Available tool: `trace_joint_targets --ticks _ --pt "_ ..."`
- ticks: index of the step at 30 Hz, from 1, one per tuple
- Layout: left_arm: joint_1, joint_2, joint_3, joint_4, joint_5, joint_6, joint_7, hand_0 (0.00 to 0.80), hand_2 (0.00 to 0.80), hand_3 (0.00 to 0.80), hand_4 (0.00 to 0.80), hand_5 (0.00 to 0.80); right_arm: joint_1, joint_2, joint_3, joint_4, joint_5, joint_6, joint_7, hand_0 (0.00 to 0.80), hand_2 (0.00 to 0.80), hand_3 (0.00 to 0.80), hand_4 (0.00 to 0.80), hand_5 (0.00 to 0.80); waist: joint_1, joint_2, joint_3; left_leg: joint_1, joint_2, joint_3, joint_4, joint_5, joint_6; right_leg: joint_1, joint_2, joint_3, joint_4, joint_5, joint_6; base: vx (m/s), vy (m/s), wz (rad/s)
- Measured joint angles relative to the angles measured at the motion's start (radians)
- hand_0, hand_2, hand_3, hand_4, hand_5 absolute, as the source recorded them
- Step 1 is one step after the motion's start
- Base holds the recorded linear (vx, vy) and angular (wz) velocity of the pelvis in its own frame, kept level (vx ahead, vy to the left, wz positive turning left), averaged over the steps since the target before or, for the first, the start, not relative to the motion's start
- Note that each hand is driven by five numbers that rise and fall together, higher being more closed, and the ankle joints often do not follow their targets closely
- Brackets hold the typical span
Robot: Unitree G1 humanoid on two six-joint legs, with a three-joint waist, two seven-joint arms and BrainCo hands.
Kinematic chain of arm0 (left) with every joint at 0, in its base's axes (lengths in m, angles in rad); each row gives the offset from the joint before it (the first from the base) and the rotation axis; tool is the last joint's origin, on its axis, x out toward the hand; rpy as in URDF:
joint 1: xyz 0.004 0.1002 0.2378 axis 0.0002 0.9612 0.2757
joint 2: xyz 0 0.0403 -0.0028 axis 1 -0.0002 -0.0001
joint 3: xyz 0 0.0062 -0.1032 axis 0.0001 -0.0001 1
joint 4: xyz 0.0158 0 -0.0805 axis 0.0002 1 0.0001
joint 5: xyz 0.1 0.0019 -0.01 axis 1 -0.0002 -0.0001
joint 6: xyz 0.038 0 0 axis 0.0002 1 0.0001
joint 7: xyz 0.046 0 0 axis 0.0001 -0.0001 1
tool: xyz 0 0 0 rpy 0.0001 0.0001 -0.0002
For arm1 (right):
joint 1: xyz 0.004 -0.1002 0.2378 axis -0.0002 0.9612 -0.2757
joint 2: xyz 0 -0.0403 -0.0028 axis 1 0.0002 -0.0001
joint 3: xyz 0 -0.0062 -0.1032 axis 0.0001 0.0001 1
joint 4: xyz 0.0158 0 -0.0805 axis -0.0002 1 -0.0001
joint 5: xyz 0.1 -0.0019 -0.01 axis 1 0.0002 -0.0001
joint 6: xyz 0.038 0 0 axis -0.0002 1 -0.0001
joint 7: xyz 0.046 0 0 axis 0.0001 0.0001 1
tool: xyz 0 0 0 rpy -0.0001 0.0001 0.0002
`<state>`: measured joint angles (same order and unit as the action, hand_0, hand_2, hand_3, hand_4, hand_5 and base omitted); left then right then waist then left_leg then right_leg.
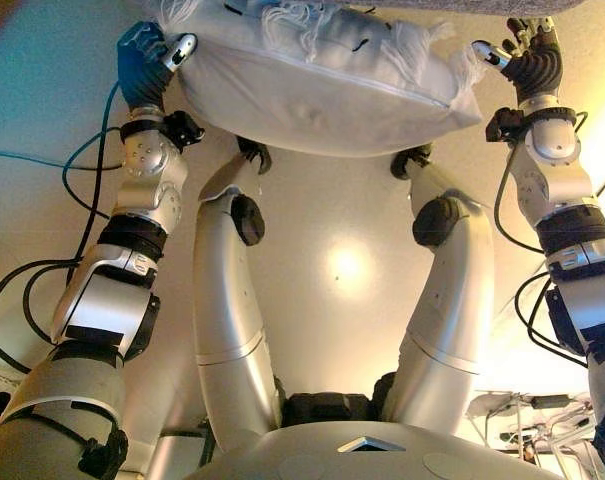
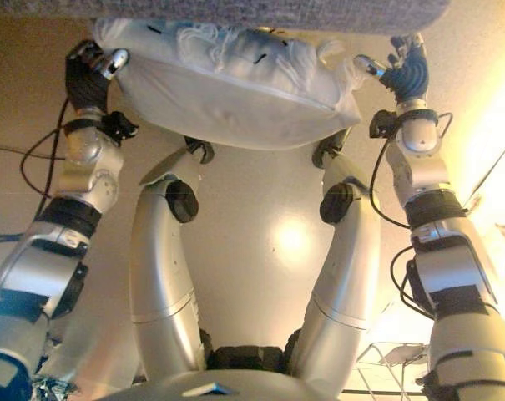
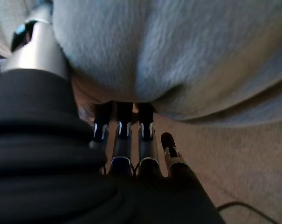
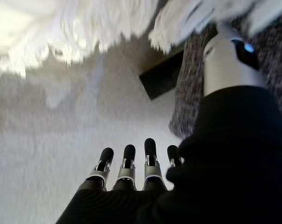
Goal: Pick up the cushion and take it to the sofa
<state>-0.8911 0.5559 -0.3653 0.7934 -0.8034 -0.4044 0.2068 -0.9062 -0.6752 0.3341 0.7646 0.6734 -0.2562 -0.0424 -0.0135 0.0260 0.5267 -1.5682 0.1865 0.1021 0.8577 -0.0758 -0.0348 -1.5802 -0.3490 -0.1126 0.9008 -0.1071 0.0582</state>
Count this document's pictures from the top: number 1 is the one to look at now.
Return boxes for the robot right hand dark glove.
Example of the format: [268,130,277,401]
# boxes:
[471,16,564,107]

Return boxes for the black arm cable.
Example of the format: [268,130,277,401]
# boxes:
[493,112,591,367]
[0,124,126,376]

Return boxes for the silver robot leg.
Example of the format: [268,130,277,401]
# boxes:
[381,142,496,427]
[191,134,284,451]

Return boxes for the white metal stand frame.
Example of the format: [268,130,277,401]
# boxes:
[465,389,599,464]

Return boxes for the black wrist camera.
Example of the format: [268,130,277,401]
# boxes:
[485,106,529,145]
[162,109,206,152]

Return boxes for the white fringed cushion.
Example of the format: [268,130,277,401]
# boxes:
[174,0,485,159]

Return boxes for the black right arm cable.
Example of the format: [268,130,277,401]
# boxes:
[493,112,591,367]

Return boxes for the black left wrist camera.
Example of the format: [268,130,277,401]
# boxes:
[162,109,206,152]

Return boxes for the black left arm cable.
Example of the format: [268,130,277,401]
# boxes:
[0,124,126,376]

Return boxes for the thin blue cable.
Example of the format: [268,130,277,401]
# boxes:
[0,79,129,222]

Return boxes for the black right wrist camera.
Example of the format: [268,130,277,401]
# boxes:
[485,106,529,145]

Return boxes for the robot left hand dark glove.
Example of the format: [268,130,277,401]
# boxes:
[115,22,199,115]

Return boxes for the silver robot right leg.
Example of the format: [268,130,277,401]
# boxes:
[381,142,496,427]

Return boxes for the grey upholstered armchair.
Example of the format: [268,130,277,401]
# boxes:
[331,0,566,22]

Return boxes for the silver robot torso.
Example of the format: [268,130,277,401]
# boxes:
[181,392,569,480]

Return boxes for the silver robot left leg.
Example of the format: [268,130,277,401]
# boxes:
[191,134,284,451]

